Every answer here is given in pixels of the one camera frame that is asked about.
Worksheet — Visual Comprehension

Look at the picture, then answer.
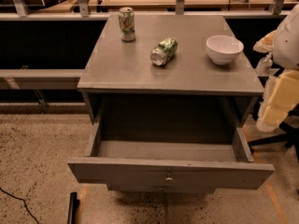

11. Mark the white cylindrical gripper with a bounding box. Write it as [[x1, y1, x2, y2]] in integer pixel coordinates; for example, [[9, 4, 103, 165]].
[[253, 31, 299, 133]]

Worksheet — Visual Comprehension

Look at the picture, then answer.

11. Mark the crushed green soda can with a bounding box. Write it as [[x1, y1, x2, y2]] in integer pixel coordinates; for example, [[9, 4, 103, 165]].
[[150, 37, 178, 66]]

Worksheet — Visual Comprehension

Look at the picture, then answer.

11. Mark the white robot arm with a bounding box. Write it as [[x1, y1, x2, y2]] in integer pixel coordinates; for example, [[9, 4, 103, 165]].
[[253, 5, 299, 132]]

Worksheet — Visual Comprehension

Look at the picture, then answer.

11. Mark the grey wooden drawer cabinet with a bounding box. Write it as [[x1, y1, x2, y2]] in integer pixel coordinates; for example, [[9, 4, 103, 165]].
[[78, 15, 263, 124]]

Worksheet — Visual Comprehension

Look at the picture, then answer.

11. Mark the open grey top drawer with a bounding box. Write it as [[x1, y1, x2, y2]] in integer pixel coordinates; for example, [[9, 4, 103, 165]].
[[66, 101, 276, 191]]

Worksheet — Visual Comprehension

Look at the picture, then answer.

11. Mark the upright white green soda can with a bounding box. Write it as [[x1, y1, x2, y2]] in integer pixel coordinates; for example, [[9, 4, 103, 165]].
[[119, 7, 135, 42]]

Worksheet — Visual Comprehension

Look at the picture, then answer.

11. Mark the round metal drawer knob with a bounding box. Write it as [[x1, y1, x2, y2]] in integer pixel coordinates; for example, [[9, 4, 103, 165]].
[[164, 174, 174, 184]]

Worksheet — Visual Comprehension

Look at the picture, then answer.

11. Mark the clear hand sanitizer bottle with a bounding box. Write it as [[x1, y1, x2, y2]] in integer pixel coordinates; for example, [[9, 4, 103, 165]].
[[255, 52, 273, 75]]

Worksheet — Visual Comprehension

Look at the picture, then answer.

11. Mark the white ceramic bowl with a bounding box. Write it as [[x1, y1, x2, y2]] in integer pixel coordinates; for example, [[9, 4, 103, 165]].
[[206, 35, 244, 65]]

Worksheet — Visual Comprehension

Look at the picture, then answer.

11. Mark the black office chair base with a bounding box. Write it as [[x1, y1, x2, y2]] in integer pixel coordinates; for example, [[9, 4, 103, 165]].
[[248, 105, 299, 161]]

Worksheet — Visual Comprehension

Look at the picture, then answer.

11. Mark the black bar on floor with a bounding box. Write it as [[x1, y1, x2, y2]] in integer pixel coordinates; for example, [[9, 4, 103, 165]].
[[67, 192, 78, 224]]

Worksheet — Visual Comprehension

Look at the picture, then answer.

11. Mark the black floor cable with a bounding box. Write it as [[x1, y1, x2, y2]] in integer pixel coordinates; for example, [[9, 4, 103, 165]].
[[0, 187, 41, 224]]

